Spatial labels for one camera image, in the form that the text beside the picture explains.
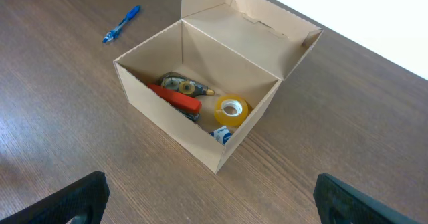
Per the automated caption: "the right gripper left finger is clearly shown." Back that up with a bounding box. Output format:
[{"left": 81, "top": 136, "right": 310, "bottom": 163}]
[{"left": 1, "top": 171, "right": 110, "bottom": 224}]

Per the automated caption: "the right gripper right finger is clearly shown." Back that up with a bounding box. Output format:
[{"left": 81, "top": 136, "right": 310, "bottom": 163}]
[{"left": 313, "top": 173, "right": 418, "bottom": 224}]

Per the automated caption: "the white blue staples box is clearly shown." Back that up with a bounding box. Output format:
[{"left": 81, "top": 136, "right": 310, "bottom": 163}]
[{"left": 209, "top": 126, "right": 232, "bottom": 145}]

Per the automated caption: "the yellow clear tape roll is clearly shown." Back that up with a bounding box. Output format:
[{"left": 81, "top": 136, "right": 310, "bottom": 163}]
[{"left": 215, "top": 94, "right": 249, "bottom": 127}]

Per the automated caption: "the orange red stapler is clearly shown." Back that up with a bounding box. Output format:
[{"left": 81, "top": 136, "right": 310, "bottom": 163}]
[{"left": 147, "top": 84, "right": 202, "bottom": 122}]

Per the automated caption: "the black yellow correction tape dispenser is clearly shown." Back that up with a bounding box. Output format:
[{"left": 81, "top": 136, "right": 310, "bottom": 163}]
[{"left": 158, "top": 72, "right": 215, "bottom": 98}]

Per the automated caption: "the brown cardboard box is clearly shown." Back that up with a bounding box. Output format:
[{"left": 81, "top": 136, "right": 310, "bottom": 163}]
[{"left": 114, "top": 0, "right": 322, "bottom": 172}]

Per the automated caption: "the blue ballpoint pen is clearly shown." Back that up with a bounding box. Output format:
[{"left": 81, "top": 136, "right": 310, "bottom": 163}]
[{"left": 102, "top": 5, "right": 141, "bottom": 43}]

